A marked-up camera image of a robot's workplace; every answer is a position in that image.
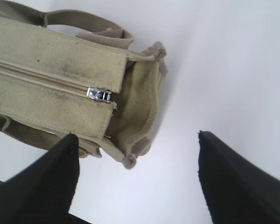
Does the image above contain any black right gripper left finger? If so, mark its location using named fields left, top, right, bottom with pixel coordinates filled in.
left=0, top=134, right=80, bottom=224

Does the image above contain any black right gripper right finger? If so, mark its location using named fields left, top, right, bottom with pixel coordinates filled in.
left=198, top=131, right=280, bottom=224

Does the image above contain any silver metal zipper pull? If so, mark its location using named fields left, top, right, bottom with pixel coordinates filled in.
left=86, top=87, right=112, bottom=103

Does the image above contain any khaki yellow canvas bag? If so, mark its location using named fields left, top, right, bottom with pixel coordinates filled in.
left=0, top=0, right=167, bottom=169

